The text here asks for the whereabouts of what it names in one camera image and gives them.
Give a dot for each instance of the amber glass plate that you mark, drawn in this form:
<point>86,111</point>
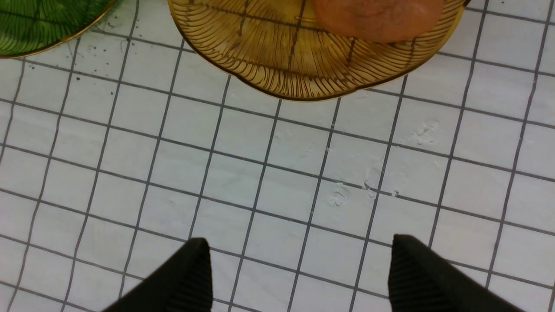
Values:
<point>277,47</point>

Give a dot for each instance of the orange potato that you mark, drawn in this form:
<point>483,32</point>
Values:
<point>380,21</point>

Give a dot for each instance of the green glass plate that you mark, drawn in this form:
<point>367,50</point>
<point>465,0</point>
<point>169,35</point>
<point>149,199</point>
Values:
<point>29,27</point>

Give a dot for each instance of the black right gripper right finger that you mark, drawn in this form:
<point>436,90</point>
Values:
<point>420,280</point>

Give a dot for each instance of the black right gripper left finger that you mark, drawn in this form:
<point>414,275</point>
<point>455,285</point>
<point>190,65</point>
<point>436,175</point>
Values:
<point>183,283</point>

